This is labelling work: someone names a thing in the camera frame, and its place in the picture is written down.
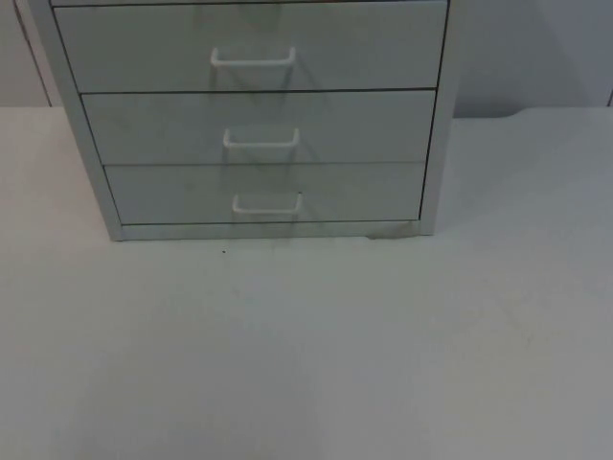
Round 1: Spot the grey chest of drawers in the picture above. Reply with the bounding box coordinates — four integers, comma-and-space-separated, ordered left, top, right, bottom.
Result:
26, 0, 462, 242

